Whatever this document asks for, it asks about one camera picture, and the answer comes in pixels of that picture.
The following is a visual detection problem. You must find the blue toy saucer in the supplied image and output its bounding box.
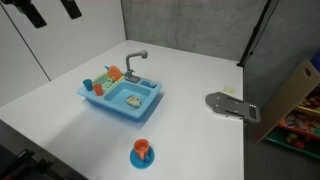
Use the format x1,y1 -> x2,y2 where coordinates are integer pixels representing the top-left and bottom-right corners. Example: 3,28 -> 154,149
129,146 -> 156,170

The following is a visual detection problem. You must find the orange teacup with handle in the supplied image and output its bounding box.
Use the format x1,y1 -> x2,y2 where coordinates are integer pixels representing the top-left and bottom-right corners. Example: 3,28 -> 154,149
133,138 -> 150,160

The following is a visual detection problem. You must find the blue toy bin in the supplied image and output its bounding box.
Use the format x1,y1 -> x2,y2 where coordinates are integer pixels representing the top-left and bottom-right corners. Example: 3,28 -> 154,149
311,48 -> 320,73

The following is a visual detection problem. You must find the blue toy sink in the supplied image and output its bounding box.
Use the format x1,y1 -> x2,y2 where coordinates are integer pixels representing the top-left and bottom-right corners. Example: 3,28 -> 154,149
77,68 -> 163,123

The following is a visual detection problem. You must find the black stand pole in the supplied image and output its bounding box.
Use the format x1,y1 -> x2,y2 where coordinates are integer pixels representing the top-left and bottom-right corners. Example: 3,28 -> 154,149
236,0 -> 281,68

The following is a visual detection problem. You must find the black tripod equipment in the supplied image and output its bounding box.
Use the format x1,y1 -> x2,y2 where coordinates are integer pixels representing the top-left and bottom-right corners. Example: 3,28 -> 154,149
0,143 -> 68,180

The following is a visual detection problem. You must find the pale yellow sticky note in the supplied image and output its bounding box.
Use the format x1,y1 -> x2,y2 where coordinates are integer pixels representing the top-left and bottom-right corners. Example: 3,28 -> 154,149
222,85 -> 236,94

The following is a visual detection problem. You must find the cardboard box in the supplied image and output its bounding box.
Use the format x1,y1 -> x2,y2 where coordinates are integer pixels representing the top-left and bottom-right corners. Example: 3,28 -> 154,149
251,58 -> 320,159

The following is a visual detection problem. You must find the blue toy cup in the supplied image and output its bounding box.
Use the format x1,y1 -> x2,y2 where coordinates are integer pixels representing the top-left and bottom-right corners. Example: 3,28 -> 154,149
82,78 -> 94,92

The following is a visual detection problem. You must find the grey metal mounting plate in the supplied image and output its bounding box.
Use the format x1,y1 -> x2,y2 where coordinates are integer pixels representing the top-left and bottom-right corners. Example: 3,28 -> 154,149
204,91 -> 261,125

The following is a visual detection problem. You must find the orange toy tumbler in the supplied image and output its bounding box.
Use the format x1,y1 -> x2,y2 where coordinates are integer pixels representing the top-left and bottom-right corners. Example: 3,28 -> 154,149
92,83 -> 104,97

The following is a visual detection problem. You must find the grey toy faucet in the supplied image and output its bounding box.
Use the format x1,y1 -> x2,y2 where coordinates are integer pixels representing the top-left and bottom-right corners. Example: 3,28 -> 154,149
125,50 -> 149,84

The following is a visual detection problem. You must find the yellow green dish rack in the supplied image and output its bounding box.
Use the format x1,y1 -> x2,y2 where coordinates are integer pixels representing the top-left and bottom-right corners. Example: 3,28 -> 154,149
91,70 -> 125,91

